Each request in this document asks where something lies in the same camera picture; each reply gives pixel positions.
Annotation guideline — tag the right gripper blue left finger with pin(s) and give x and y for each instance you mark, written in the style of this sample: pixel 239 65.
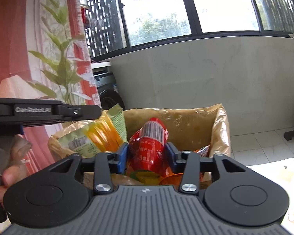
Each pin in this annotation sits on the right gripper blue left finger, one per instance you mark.
pixel 102 166

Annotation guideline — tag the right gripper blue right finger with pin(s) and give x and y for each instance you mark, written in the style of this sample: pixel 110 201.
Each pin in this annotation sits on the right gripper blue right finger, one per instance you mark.
pixel 191 165

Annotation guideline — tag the red snack bag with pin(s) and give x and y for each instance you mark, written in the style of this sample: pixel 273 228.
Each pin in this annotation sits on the red snack bag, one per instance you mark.
pixel 148 145

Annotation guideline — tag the person's left hand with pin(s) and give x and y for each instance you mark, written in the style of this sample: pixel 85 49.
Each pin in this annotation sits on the person's left hand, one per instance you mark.
pixel 16 171

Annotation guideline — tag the light green snack bag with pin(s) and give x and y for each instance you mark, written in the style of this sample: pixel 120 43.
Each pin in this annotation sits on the light green snack bag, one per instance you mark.
pixel 90 137

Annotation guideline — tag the brown cardboard box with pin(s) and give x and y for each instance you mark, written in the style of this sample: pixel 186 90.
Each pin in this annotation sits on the brown cardboard box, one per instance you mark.
pixel 201 130

